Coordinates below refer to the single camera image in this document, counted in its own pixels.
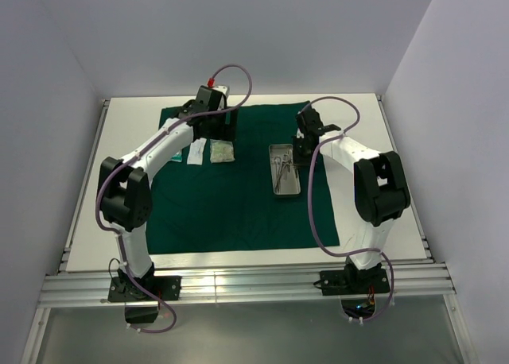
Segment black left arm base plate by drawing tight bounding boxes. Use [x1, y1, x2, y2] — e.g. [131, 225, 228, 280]
[107, 276, 182, 303]

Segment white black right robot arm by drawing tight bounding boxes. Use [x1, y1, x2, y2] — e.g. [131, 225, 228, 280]
[294, 105, 410, 296]

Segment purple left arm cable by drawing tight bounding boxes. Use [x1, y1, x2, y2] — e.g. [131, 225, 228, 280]
[94, 64, 254, 335]

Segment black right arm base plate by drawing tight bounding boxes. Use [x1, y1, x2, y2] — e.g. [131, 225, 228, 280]
[313, 269, 390, 296]

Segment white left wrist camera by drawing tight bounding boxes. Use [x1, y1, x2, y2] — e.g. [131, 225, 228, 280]
[207, 77, 230, 103]

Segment white gauze packet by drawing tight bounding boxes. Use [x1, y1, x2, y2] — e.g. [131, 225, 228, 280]
[171, 150, 182, 162]

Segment white sachet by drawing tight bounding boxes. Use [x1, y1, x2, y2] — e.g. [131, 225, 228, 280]
[187, 138, 207, 165]

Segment aluminium table edge rail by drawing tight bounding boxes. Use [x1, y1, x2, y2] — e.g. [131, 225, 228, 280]
[56, 99, 110, 274]

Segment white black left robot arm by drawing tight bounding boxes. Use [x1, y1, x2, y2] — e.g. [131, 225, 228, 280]
[95, 82, 237, 300]

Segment metal surgical kit tray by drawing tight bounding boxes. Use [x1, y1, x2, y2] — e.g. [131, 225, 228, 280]
[269, 144, 301, 198]

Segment green white gauze bag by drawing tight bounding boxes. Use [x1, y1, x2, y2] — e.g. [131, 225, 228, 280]
[210, 140, 235, 164]

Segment steel surgical scissors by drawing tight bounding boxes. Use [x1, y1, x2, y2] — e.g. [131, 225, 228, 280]
[273, 153, 290, 191]

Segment aluminium front frame rail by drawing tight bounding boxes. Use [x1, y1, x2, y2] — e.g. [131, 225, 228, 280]
[37, 262, 456, 308]

